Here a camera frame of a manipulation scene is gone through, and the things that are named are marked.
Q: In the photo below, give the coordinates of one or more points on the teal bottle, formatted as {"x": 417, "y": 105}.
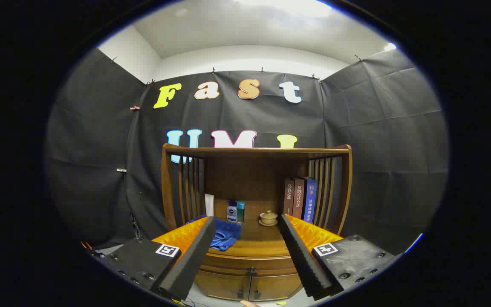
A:
{"x": 241, "y": 211}

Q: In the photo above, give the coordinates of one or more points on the reddish brown book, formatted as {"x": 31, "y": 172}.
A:
{"x": 298, "y": 198}

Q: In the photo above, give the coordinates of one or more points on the white bottle with blue cap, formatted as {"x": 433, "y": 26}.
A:
{"x": 231, "y": 212}

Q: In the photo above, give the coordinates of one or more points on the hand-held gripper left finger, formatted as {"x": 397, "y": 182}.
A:
{"x": 190, "y": 264}

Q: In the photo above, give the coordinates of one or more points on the dark brown book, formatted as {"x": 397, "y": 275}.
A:
{"x": 288, "y": 197}

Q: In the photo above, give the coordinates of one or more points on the wooden countertop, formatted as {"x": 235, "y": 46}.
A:
{"x": 254, "y": 238}

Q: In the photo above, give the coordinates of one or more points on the white tube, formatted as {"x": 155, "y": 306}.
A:
{"x": 209, "y": 204}

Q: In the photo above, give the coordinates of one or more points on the blue book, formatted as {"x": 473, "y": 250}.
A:
{"x": 310, "y": 199}

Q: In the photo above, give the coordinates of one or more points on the blue towel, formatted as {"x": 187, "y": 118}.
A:
{"x": 228, "y": 234}

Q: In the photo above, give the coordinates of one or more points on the beige lidded tea cup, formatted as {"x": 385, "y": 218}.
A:
{"x": 268, "y": 218}

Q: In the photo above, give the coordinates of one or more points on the wooden cabinet door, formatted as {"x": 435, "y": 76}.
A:
{"x": 275, "y": 286}
{"x": 222, "y": 285}

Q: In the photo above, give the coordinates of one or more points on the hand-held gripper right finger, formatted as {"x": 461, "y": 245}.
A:
{"x": 303, "y": 256}

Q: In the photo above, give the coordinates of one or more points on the wooden cabinet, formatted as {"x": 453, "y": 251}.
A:
{"x": 249, "y": 175}

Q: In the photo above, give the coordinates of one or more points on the wooden drawer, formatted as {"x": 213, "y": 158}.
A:
{"x": 237, "y": 262}

